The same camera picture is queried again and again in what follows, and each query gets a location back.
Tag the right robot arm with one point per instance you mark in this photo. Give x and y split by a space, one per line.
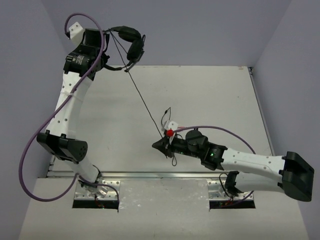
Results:
289 174

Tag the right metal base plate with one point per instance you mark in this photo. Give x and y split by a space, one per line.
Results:
216 192

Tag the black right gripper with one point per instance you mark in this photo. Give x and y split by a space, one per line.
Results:
165 146

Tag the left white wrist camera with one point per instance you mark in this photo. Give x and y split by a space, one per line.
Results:
76 32

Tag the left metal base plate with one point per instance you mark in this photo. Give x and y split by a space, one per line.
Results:
106 191

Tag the aluminium table front rail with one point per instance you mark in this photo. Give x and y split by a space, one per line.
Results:
160 174

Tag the metal base plate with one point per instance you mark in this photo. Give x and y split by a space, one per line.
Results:
216 192
106 191

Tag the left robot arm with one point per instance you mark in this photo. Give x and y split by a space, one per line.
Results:
79 71

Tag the black headphones with cable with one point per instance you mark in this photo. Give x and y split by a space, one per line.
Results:
133 55

